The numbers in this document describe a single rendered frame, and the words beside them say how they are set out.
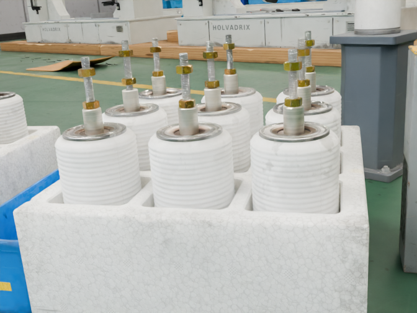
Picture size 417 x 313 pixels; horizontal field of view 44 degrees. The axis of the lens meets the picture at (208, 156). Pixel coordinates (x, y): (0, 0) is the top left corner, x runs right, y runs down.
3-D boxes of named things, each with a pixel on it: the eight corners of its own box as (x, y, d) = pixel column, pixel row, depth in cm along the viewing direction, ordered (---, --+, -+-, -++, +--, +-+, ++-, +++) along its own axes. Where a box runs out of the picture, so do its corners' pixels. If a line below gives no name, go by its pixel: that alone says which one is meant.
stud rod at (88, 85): (87, 121, 62) (79, 57, 60) (95, 120, 63) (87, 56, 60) (90, 122, 61) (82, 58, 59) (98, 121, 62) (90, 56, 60)
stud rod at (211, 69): (217, 99, 69) (214, 41, 67) (210, 99, 69) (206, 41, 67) (215, 97, 70) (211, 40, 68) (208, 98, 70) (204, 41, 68)
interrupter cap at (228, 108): (253, 110, 70) (253, 105, 69) (209, 121, 65) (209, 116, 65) (217, 104, 75) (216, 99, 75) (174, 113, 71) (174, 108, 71)
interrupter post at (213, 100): (226, 111, 70) (224, 87, 69) (212, 115, 69) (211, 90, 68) (215, 109, 72) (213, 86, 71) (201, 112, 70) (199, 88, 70)
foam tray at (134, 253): (147, 216, 100) (137, 125, 95) (357, 225, 91) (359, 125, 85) (36, 344, 65) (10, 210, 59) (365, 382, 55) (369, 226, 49)
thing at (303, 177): (239, 279, 63) (231, 134, 57) (295, 253, 68) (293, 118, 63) (297, 314, 55) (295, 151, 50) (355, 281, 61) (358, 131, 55)
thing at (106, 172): (64, 265, 69) (43, 133, 64) (130, 243, 74) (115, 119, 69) (92, 296, 61) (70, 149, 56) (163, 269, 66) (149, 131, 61)
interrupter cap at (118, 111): (94, 117, 72) (93, 112, 72) (127, 106, 78) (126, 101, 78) (138, 120, 68) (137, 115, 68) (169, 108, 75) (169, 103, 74)
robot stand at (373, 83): (358, 154, 128) (361, 30, 120) (417, 164, 119) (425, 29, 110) (327, 171, 118) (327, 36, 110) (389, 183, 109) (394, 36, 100)
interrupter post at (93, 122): (82, 135, 63) (77, 108, 62) (100, 131, 64) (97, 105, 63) (89, 138, 61) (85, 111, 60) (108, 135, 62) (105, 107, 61)
